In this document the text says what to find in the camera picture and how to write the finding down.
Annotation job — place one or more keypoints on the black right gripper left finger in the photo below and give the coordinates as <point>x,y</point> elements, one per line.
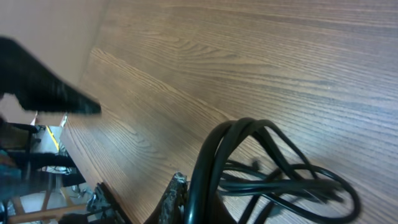
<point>36,87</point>

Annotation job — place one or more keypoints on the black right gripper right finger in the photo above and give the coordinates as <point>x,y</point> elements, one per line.
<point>170,209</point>

